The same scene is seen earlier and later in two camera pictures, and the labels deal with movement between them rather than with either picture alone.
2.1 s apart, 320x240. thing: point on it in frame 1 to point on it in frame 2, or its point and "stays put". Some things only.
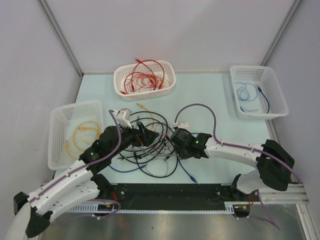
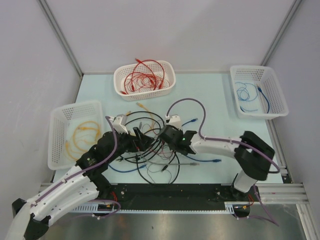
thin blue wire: [248, 93] stays put
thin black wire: [155, 159] to [164, 169]
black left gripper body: [129, 137] stays put
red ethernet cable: [138, 60] stays put
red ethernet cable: [125, 91] stays put
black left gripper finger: [141, 127] to [137, 132]
